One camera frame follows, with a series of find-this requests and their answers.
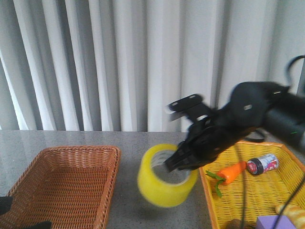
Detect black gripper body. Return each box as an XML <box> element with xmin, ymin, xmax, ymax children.
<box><xmin>178</xmin><ymin>112</ymin><xmax>255</xmax><ymax>170</ymax></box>

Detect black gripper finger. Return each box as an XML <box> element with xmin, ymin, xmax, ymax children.
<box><xmin>0</xmin><ymin>196</ymin><xmax>13</xmax><ymax>215</ymax></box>
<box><xmin>164</xmin><ymin>150</ymin><xmax>190</xmax><ymax>172</ymax></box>
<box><xmin>28</xmin><ymin>221</ymin><xmax>52</xmax><ymax>229</ymax></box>

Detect yellow tape roll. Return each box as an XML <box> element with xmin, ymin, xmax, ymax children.
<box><xmin>137</xmin><ymin>144</ymin><xmax>198</xmax><ymax>208</ymax></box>

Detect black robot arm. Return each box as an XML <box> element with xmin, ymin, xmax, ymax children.
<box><xmin>165</xmin><ymin>82</ymin><xmax>305</xmax><ymax>171</ymax></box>

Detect orange toy carrot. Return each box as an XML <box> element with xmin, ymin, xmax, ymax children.
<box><xmin>205</xmin><ymin>161</ymin><xmax>246</xmax><ymax>198</ymax></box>

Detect brown wicker basket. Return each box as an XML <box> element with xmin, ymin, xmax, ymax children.
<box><xmin>0</xmin><ymin>146</ymin><xmax>121</xmax><ymax>229</ymax></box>

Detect small jar with black lid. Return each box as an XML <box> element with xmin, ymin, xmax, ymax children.
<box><xmin>246</xmin><ymin>154</ymin><xmax>279</xmax><ymax>176</ymax></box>

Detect yellow plastic woven basket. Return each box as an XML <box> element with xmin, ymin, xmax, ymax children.
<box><xmin>199</xmin><ymin>141</ymin><xmax>305</xmax><ymax>229</ymax></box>

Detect brown round toy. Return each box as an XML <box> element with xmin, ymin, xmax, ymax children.
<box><xmin>225</xmin><ymin>219</ymin><xmax>242</xmax><ymax>229</ymax></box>

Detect purple foam block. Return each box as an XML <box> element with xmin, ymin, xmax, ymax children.
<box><xmin>255</xmin><ymin>215</ymin><xmax>295</xmax><ymax>229</ymax></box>

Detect toy bread loaf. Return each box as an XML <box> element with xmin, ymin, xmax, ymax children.
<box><xmin>282</xmin><ymin>205</ymin><xmax>305</xmax><ymax>229</ymax></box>

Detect grey pleated curtain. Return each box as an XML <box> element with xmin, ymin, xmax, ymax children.
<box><xmin>0</xmin><ymin>0</ymin><xmax>305</xmax><ymax>132</ymax></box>

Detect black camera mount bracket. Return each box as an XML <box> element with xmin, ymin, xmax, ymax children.
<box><xmin>166</xmin><ymin>94</ymin><xmax>213</xmax><ymax>123</ymax></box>

